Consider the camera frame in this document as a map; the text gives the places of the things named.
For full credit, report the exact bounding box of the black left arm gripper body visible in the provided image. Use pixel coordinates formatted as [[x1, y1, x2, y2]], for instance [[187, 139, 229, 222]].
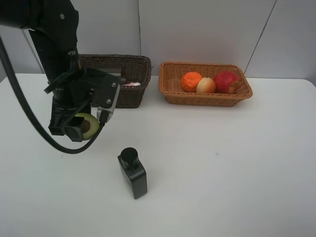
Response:
[[49, 83, 92, 127]]

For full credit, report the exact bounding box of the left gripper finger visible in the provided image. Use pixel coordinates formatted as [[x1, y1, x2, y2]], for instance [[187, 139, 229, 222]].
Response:
[[48, 124, 65, 135], [64, 117, 84, 142]]

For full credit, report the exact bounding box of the avocado half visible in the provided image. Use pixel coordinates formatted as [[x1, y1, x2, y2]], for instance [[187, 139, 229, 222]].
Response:
[[75, 113, 99, 140]]

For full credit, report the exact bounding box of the pink bottle white cap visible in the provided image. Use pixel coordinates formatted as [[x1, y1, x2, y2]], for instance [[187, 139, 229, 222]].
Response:
[[122, 82, 141, 87]]

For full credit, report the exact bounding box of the black rectangular bottle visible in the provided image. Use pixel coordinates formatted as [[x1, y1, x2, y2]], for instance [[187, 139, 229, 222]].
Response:
[[118, 147, 148, 199]]

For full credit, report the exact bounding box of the orange mandarin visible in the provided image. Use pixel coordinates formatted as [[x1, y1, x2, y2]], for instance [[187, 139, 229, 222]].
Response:
[[181, 72, 202, 93]]

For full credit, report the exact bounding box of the round bread bun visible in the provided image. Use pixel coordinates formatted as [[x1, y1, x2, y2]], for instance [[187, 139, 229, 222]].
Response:
[[196, 78, 216, 94]]

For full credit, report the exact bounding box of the red apple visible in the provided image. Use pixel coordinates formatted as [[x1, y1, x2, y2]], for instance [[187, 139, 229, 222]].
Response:
[[214, 71, 239, 94]]

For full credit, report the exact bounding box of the brown transparent cup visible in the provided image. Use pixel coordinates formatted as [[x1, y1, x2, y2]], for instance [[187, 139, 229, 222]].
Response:
[[104, 68, 126, 84]]

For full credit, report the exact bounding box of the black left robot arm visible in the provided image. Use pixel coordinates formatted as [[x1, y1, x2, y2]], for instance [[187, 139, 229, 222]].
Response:
[[0, 0, 88, 142]]

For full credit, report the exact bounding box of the dark brown wicker basket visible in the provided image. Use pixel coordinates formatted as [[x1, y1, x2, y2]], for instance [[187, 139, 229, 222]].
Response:
[[80, 54, 152, 109]]

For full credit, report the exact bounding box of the tan wicker basket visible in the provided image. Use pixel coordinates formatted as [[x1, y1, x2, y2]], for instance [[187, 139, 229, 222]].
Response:
[[158, 62, 253, 107]]

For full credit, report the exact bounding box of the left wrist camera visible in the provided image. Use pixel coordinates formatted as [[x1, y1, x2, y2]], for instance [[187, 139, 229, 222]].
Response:
[[87, 68, 121, 124]]

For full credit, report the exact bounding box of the black camera cable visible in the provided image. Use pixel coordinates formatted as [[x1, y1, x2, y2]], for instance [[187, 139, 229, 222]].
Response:
[[0, 37, 106, 154]]

